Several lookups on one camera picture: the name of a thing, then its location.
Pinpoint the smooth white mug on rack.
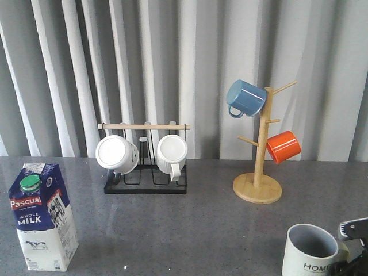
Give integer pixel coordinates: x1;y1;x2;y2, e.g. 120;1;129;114
95;135;140;185

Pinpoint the black wire mug rack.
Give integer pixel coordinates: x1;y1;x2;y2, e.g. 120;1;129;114
98;121;190;194

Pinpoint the blue enamel mug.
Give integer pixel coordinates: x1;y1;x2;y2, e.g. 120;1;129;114
226;79;267;118

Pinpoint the white HOME mug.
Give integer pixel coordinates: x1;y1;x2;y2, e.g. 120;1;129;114
282;224;350;275

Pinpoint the ribbed white mug on rack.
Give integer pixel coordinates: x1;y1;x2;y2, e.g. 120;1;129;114
157;135;187;181

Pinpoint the grey white curtain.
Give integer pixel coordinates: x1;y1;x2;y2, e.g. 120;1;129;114
1;1;367;162

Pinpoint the wooden mug tree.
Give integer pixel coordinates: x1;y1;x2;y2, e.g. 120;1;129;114
233;80;297;204

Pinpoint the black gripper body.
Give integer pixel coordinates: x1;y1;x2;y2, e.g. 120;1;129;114
331;217;367;275

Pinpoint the orange enamel mug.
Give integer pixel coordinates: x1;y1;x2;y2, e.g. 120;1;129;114
266;131;301;164

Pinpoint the blue white milk carton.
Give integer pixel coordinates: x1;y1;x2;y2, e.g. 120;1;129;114
8;163;79;271

